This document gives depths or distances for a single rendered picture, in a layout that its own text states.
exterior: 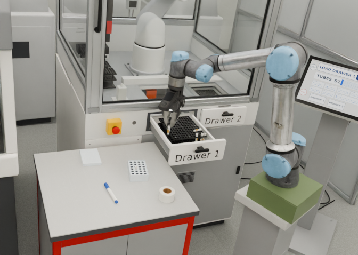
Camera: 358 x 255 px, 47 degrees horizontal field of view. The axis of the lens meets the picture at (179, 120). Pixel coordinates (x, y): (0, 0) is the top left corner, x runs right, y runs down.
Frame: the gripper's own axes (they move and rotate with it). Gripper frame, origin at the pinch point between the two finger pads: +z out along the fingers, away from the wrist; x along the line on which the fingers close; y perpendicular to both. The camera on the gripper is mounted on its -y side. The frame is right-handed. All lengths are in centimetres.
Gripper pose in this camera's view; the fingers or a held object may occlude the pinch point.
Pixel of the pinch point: (168, 125)
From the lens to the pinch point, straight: 196.2
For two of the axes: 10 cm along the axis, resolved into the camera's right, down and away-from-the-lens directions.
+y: 4.3, -3.6, 8.3
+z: -1.3, 8.8, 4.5
